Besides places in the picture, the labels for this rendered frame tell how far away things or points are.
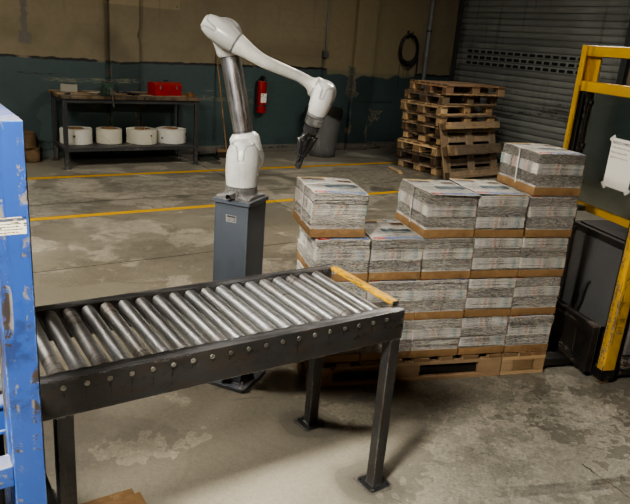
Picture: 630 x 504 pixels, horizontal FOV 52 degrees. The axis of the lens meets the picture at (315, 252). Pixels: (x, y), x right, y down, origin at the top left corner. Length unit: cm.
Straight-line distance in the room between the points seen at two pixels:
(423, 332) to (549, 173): 107
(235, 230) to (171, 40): 672
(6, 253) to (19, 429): 45
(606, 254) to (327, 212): 183
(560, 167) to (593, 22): 714
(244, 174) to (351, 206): 55
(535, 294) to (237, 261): 168
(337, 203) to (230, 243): 56
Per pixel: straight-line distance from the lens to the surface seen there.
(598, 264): 429
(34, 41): 921
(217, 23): 315
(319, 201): 315
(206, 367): 213
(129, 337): 221
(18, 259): 161
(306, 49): 1070
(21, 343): 169
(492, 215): 353
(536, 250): 374
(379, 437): 276
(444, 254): 347
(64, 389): 200
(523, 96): 1134
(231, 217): 317
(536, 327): 395
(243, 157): 311
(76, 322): 233
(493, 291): 370
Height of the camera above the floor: 176
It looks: 18 degrees down
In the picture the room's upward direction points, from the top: 5 degrees clockwise
